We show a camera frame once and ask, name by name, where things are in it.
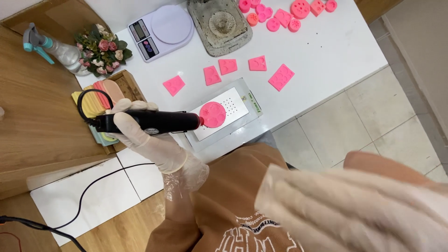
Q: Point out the person's right hand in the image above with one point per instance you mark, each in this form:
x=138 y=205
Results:
x=350 y=213

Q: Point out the person's left hand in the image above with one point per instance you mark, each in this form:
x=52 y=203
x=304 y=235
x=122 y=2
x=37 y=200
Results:
x=155 y=147

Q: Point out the person's right fingers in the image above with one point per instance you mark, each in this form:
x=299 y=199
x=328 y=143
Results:
x=315 y=203

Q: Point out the person's left fingers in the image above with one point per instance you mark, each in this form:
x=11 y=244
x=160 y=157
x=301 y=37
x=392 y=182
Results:
x=134 y=105

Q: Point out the black heat gun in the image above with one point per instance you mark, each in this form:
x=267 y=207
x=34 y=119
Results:
x=168 y=120

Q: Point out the wooden box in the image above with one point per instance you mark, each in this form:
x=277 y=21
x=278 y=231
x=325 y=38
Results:
x=132 y=85

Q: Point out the stack of pastel coloured sheets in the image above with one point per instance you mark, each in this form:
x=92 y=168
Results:
x=95 y=103

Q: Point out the pink square silicone mould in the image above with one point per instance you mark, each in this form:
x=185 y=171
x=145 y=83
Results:
x=257 y=63
x=212 y=75
x=228 y=66
x=174 y=85

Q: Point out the artificial rose bouquet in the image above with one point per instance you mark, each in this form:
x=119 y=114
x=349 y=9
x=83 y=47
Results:
x=103 y=50

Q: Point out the round pink silicone mould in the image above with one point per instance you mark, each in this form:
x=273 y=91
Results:
x=212 y=114

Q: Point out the person's brown sweatshirt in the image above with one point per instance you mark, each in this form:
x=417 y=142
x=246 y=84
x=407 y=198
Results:
x=238 y=182

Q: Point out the white digital kitchen scale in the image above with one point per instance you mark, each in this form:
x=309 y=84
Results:
x=168 y=26

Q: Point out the clear spray bottle teal trigger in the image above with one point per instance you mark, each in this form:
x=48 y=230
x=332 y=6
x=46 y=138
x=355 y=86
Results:
x=64 y=54

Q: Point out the white perforated platform device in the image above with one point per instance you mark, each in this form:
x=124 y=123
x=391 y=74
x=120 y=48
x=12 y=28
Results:
x=241 y=105

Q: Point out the dirty grey melting appliance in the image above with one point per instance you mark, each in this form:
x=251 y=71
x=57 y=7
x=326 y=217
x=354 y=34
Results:
x=220 y=28

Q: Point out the pink rectangular silicone mould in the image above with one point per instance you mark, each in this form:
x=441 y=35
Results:
x=281 y=77

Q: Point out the group of small pink moulds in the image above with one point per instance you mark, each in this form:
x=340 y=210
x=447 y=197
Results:
x=283 y=15

